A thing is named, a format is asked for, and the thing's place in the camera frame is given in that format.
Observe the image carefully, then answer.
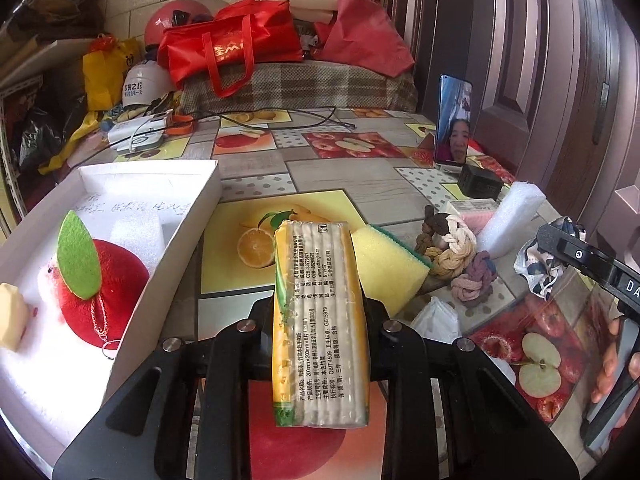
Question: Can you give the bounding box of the white power bank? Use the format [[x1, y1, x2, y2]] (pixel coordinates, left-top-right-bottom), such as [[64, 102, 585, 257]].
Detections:
[[107, 113, 171, 154]]

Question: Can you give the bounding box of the plaid covered cushion bench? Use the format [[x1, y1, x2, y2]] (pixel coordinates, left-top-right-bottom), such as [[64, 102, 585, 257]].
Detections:
[[181, 61, 418, 116]]

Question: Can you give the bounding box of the purple blue braided rope toy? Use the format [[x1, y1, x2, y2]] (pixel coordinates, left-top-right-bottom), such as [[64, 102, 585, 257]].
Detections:
[[451, 252, 497, 308]]

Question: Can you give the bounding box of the pink tissue pack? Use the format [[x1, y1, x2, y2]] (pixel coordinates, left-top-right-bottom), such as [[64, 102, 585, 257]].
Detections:
[[444, 198, 499, 235]]

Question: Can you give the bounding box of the black white patterned scrunchie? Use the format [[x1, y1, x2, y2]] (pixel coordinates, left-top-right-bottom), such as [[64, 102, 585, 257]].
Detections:
[[513, 216, 586, 300]]

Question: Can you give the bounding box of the dark red fabric bag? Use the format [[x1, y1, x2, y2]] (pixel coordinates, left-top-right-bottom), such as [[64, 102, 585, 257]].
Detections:
[[312, 0, 414, 78]]

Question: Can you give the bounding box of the fruit pattern tablecloth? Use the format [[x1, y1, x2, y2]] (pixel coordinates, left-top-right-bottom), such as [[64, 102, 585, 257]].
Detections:
[[64, 106, 626, 480]]

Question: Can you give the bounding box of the white foam block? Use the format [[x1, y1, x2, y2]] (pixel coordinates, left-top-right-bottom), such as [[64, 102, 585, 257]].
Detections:
[[476, 181, 546, 259]]

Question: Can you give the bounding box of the yellow green sponge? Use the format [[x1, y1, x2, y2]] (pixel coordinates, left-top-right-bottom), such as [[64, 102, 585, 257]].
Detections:
[[352, 224, 432, 318]]

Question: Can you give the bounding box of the red tote bag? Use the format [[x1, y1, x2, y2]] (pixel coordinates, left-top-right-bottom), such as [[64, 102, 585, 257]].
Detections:
[[157, 0, 304, 98]]

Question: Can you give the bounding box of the black power adapter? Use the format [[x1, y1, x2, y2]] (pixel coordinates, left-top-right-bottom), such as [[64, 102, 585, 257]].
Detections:
[[458, 165, 503, 200]]

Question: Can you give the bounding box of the red helmet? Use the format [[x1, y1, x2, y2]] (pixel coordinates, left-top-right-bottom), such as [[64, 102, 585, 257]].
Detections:
[[144, 0, 213, 51]]

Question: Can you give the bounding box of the beige brown braided rope toy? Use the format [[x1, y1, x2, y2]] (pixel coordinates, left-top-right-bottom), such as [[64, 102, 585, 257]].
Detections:
[[414, 205, 477, 281]]

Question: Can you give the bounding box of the white shallow cardboard box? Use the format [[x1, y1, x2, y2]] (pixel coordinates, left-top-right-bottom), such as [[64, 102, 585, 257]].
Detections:
[[1, 159, 222, 474]]

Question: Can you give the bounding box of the person's right hand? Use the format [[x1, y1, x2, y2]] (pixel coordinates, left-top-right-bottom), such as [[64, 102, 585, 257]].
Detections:
[[590, 316, 640, 429]]

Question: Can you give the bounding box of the yellow shopping bag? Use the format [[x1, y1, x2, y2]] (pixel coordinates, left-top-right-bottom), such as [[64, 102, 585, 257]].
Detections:
[[82, 34, 141, 112]]

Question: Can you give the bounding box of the black cable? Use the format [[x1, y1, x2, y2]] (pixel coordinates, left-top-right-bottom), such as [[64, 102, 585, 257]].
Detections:
[[114, 105, 357, 154]]

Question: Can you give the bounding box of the white helmet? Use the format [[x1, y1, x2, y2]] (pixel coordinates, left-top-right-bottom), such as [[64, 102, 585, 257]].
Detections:
[[122, 60, 176, 106]]

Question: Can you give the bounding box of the small yellow foam piece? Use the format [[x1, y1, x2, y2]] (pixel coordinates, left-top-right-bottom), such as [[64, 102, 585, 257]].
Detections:
[[0, 283, 29, 351]]

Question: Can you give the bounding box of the orange scissors handle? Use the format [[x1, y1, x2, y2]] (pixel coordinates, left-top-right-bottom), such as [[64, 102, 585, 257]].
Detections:
[[165, 114, 194, 136]]

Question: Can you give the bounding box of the red plush apple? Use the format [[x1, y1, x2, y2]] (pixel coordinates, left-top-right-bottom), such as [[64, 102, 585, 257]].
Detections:
[[48, 210, 150, 354]]

